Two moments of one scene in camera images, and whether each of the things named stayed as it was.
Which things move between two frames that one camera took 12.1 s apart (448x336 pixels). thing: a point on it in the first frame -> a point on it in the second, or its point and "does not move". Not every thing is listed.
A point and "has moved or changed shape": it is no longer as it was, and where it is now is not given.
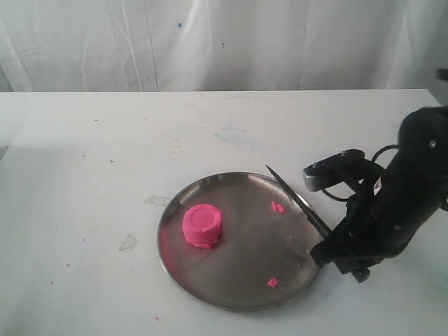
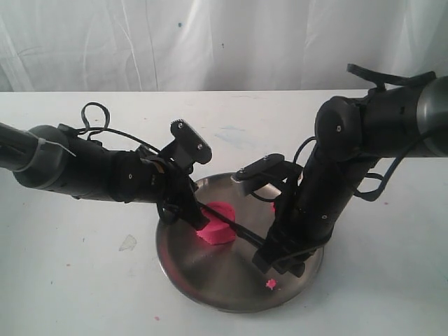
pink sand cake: [202, 225] has moved or changed shape
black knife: [315, 219] has moved or changed shape
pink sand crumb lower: [273, 282] does not move
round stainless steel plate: [264, 260] does not move
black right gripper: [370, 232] -> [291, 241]
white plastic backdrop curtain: [158, 45] does not move
